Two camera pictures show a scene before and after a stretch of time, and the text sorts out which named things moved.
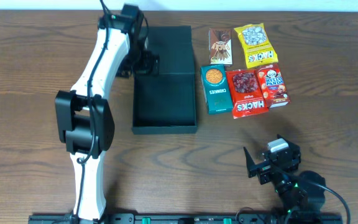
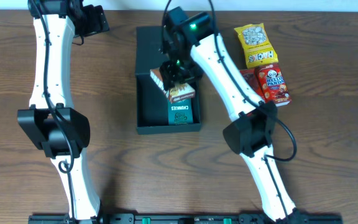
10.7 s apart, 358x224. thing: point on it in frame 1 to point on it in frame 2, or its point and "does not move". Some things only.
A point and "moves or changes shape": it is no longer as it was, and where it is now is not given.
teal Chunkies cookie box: [216, 89] to [180, 112]
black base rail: [196, 218] does not move
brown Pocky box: [220, 43] moves or changes shape
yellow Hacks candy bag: [257, 51] does not move
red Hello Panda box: [273, 84] does not move
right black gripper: [263, 166] to [175, 74]
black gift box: [166, 103] does not move
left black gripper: [150, 63] to [95, 20]
